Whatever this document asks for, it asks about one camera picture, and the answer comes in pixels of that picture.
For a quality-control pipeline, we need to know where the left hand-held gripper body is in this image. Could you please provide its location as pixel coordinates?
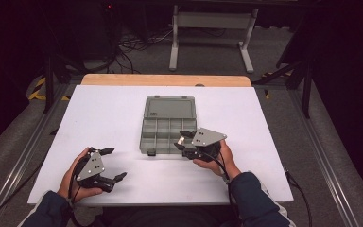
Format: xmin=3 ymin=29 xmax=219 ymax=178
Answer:
xmin=74 ymin=148 xmax=114 ymax=193

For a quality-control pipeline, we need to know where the tangle of floor cables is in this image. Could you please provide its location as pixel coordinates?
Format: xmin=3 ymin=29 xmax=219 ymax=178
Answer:
xmin=105 ymin=27 xmax=228 ymax=75

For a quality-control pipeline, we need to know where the person's left hand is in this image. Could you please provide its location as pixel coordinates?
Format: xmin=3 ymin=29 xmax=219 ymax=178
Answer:
xmin=57 ymin=147 xmax=104 ymax=203

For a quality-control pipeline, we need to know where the yellow black hazard tape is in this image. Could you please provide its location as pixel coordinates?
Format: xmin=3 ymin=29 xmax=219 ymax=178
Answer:
xmin=27 ymin=77 xmax=72 ymax=102

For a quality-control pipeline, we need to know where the grey plastic compartment box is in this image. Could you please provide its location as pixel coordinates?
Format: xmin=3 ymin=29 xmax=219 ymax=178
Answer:
xmin=139 ymin=95 xmax=199 ymax=157

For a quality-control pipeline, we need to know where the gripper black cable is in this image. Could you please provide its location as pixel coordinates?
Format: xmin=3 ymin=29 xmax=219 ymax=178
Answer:
xmin=201 ymin=151 xmax=242 ymax=227
xmin=67 ymin=155 xmax=91 ymax=227

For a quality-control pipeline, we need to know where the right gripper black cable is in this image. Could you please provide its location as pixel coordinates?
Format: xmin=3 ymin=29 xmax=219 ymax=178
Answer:
xmin=201 ymin=151 xmax=242 ymax=227

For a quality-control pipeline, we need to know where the wooden table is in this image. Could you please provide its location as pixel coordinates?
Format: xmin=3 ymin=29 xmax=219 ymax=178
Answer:
xmin=80 ymin=73 xmax=252 ymax=88

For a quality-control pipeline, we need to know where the thin black floor cable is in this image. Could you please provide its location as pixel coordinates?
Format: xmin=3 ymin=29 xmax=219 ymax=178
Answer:
xmin=284 ymin=168 xmax=314 ymax=227
xmin=0 ymin=159 xmax=46 ymax=226

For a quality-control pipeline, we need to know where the person's dark lap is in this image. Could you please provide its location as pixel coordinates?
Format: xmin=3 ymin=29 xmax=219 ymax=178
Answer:
xmin=100 ymin=205 xmax=234 ymax=227

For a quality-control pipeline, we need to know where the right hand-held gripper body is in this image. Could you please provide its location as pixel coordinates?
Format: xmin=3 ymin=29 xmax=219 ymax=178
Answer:
xmin=182 ymin=127 xmax=228 ymax=163

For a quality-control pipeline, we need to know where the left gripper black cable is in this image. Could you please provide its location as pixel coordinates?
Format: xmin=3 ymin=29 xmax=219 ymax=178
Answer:
xmin=67 ymin=155 xmax=91 ymax=227

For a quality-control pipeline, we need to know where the aluminium floor rail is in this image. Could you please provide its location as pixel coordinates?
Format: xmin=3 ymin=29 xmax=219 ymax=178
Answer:
xmin=0 ymin=83 xmax=77 ymax=227
xmin=287 ymin=89 xmax=363 ymax=227

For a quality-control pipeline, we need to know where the black metal stand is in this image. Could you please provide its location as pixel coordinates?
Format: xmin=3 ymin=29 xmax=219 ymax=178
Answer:
xmin=42 ymin=51 xmax=91 ymax=114
xmin=251 ymin=15 xmax=317 ymax=119

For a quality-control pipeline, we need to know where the pale metal table frame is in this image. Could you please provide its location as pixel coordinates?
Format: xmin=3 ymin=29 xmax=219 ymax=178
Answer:
xmin=168 ymin=4 xmax=259 ymax=74

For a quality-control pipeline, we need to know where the white table board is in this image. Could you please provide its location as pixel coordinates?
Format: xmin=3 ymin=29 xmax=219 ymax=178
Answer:
xmin=27 ymin=84 xmax=295 ymax=207

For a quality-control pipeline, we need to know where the person's right hand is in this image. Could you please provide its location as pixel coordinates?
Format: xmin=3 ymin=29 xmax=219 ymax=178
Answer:
xmin=192 ymin=139 xmax=242 ymax=181

